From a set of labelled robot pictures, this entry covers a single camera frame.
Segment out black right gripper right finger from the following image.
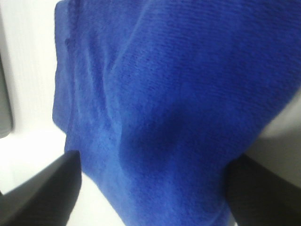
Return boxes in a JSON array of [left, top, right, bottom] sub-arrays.
[[225, 155, 301, 226]]

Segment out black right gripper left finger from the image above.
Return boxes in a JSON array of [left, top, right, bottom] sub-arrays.
[[0, 152, 82, 226]]

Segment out blue towel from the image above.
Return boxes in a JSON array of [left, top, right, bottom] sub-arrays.
[[53, 0, 301, 226]]

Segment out grey perforated plastic basket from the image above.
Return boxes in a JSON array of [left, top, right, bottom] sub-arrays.
[[0, 61, 13, 138]]

